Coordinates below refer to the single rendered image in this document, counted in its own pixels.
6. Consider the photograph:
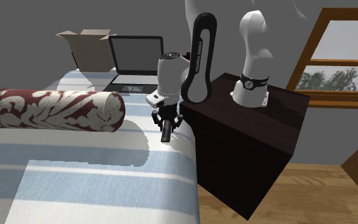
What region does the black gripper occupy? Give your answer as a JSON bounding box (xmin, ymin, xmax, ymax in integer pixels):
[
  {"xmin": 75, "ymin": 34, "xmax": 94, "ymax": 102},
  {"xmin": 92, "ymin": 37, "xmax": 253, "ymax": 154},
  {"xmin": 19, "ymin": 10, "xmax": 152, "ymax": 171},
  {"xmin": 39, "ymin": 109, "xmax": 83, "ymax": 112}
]
[{"xmin": 151, "ymin": 104, "xmax": 184, "ymax": 143}]

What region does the black open laptop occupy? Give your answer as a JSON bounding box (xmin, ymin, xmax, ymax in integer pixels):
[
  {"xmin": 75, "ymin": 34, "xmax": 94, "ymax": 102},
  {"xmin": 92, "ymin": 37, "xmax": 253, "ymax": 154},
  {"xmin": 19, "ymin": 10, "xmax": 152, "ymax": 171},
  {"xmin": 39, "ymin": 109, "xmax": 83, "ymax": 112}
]
[{"xmin": 102, "ymin": 34, "xmax": 165, "ymax": 95}]

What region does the dark robot stand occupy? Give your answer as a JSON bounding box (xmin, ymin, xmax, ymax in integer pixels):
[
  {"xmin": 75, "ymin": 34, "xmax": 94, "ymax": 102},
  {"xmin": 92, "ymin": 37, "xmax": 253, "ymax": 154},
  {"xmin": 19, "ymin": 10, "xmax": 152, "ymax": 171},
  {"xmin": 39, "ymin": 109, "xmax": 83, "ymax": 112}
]
[{"xmin": 179, "ymin": 72, "xmax": 311, "ymax": 221}]

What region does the blue white striped bed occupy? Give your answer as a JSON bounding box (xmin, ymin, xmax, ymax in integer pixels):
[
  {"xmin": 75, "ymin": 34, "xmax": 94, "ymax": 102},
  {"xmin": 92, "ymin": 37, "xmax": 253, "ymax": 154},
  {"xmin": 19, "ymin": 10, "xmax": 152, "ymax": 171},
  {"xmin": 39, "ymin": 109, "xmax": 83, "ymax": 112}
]
[{"xmin": 0, "ymin": 69, "xmax": 202, "ymax": 224}]

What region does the open cardboard box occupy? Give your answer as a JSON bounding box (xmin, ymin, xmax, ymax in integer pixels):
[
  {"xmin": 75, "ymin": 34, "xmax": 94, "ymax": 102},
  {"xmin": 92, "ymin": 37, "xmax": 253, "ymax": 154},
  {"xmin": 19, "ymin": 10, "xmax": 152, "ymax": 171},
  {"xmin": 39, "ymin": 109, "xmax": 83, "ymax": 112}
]
[{"xmin": 55, "ymin": 29, "xmax": 118, "ymax": 74}]

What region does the red white patterned bolster pillow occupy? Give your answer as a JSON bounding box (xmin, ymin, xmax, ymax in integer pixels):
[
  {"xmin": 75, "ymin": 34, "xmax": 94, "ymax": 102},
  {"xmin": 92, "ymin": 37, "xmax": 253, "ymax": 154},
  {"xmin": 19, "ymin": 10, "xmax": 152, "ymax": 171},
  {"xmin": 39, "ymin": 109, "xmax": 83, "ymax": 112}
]
[{"xmin": 0, "ymin": 87, "xmax": 127, "ymax": 134}]

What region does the wooden framed window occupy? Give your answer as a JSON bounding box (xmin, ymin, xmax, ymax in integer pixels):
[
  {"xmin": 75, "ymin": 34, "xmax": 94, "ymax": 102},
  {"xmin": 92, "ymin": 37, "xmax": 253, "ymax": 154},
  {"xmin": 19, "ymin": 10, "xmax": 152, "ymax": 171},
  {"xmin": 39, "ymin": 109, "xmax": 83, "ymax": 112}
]
[{"xmin": 285, "ymin": 7, "xmax": 358, "ymax": 110}]

